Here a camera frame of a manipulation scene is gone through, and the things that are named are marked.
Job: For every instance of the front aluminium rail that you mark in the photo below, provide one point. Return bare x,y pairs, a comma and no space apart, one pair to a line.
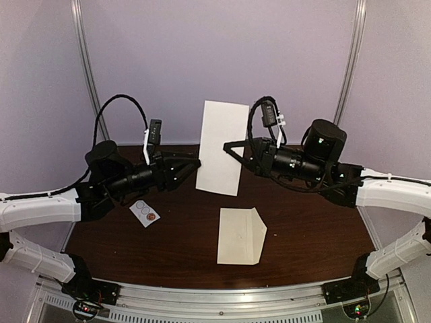
295,303

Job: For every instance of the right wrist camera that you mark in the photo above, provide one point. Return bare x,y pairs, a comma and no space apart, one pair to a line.
274,122

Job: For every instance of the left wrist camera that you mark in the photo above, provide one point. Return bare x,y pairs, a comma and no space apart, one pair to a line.
152,138

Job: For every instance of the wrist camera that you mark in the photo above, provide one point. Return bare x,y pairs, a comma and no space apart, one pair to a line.
152,138
274,122

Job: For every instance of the left aluminium frame post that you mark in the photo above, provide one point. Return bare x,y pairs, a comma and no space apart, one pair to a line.
78,22

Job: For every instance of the sticker sheet with wax seal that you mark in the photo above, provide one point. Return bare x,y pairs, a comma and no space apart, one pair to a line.
144,213

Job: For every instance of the right aluminium frame post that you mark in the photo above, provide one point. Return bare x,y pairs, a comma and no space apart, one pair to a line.
352,59

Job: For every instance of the white letter paper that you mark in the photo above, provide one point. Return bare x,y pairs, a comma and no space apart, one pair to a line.
222,123

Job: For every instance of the cream paper envelope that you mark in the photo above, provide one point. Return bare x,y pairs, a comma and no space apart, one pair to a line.
241,237

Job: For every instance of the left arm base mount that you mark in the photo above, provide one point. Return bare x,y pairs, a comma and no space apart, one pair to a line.
91,296

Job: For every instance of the aluminium frame post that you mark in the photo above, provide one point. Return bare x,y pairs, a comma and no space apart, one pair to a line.
352,59
78,22

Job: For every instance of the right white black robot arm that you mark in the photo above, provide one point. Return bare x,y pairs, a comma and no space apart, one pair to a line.
315,168

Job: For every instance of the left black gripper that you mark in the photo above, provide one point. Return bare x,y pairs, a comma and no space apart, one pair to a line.
162,181

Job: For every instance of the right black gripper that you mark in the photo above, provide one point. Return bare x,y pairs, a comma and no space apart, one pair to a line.
262,169

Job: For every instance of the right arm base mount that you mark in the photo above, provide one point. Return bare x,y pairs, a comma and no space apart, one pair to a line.
353,293

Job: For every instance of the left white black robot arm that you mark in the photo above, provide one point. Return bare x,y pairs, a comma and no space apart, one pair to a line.
112,177

